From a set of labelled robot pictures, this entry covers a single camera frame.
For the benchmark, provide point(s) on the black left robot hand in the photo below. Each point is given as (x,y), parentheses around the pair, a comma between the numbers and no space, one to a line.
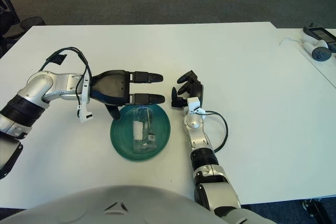
(110,87)

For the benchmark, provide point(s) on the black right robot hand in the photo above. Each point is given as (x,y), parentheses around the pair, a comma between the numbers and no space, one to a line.
(198,89)

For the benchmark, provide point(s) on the clear plastic bottle blue cap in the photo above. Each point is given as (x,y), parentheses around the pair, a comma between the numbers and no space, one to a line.
(143,132)

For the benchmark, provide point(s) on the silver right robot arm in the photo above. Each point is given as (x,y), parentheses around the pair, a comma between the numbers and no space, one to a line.
(198,134)

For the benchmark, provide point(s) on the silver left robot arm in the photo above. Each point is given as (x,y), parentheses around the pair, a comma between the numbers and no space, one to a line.
(39,85)

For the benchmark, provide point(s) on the green round plate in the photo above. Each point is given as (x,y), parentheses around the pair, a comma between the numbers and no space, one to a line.
(122,137)

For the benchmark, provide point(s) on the silver robot torso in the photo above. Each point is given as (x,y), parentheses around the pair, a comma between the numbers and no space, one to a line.
(118,205)

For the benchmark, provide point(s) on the black office chair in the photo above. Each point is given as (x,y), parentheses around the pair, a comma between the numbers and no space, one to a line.
(6,22)

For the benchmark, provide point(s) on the white grey controller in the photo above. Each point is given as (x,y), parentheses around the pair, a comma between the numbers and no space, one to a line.
(321,54)

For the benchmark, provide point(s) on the black handheld device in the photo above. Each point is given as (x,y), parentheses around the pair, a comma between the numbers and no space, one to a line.
(321,33)

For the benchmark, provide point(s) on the black wheeled stand base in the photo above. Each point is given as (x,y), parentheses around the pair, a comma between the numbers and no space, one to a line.
(316,209)

